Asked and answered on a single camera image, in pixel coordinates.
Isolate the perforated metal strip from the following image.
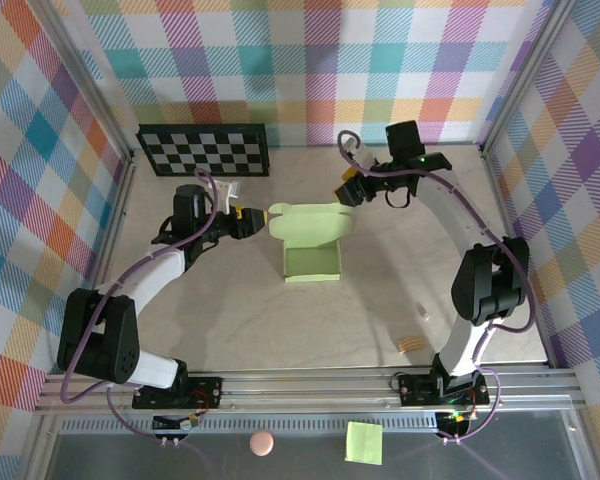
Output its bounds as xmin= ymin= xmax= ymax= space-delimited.
xmin=59 ymin=418 xmax=442 ymax=435

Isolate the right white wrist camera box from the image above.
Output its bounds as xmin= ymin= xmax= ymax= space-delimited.
xmin=340 ymin=138 xmax=377 ymax=169

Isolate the black white checkerboard panel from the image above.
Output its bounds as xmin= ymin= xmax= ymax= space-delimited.
xmin=136 ymin=123 xmax=272 ymax=178

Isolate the light green paper box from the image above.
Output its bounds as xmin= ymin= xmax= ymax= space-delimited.
xmin=268 ymin=200 xmax=354 ymax=286

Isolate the small black connector board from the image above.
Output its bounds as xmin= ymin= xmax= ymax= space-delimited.
xmin=437 ymin=410 xmax=475 ymax=435
xmin=152 ymin=412 xmax=201 ymax=434

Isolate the dark reflective panel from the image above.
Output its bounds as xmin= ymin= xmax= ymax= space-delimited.
xmin=25 ymin=409 xmax=597 ymax=480

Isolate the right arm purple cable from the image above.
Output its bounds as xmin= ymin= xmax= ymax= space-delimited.
xmin=337 ymin=129 xmax=536 ymax=444

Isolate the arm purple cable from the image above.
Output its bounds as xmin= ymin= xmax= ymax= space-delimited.
xmin=59 ymin=168 xmax=222 ymax=444
xmin=337 ymin=129 xmax=536 ymax=444

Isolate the aluminium side rail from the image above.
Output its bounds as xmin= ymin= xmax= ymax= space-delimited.
xmin=67 ymin=155 xmax=137 ymax=375
xmin=479 ymin=144 xmax=554 ymax=369

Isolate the green sticky note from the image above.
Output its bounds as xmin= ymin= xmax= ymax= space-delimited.
xmin=344 ymin=421 xmax=384 ymax=466

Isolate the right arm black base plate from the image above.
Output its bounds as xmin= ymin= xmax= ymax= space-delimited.
xmin=397 ymin=372 xmax=491 ymax=407

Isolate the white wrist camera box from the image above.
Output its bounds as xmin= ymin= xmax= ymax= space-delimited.
xmin=340 ymin=138 xmax=377 ymax=169
xmin=207 ymin=179 xmax=242 ymax=212

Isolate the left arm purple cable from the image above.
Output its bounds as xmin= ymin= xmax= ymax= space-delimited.
xmin=59 ymin=168 xmax=222 ymax=444

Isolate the aluminium corner post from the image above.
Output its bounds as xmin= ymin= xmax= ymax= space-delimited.
xmin=28 ymin=0 xmax=137 ymax=162
xmin=478 ymin=0 xmax=577 ymax=157

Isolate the pink round disc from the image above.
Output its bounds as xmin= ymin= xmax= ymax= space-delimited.
xmin=249 ymin=429 xmax=275 ymax=457

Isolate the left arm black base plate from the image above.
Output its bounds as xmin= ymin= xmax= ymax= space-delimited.
xmin=131 ymin=374 xmax=225 ymax=410

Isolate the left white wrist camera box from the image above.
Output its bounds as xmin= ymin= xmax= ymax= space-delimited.
xmin=207 ymin=179 xmax=242 ymax=212

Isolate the aluminium cross rail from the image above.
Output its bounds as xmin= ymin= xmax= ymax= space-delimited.
xmin=33 ymin=366 xmax=587 ymax=416

